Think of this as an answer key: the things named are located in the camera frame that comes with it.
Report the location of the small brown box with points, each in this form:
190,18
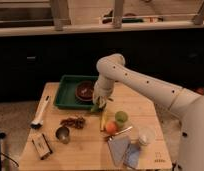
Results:
41,145

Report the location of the green plastic tray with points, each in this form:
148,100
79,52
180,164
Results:
65,97

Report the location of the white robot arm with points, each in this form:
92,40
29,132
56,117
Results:
185,104

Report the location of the blue grey cloth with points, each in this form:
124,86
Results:
131,156

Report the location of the brown dried food pile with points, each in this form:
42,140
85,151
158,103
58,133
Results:
74,122

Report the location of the small metal cup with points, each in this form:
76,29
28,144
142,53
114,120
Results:
63,134

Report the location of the dark red bowl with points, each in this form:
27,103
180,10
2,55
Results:
84,90

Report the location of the green pepper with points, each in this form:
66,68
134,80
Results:
95,108

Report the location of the orange fruit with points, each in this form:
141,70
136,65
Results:
111,127

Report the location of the metal knife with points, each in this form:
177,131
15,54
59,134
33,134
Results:
106,138

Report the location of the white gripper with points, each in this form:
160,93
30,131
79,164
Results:
103,88

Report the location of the green plastic cup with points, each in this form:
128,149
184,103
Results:
120,118

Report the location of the grey folded cloth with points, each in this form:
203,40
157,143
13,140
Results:
118,147

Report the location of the yellow banana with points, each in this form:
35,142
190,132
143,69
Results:
103,120

